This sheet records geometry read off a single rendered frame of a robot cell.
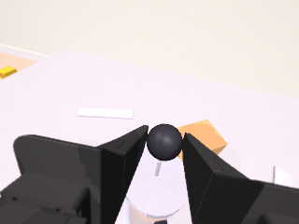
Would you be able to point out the glass french press with black knob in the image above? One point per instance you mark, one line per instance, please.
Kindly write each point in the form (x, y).
(158, 189)

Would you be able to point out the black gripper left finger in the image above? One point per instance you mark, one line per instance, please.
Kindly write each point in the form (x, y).
(107, 170)

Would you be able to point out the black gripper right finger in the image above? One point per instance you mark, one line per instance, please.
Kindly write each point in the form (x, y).
(220, 194)

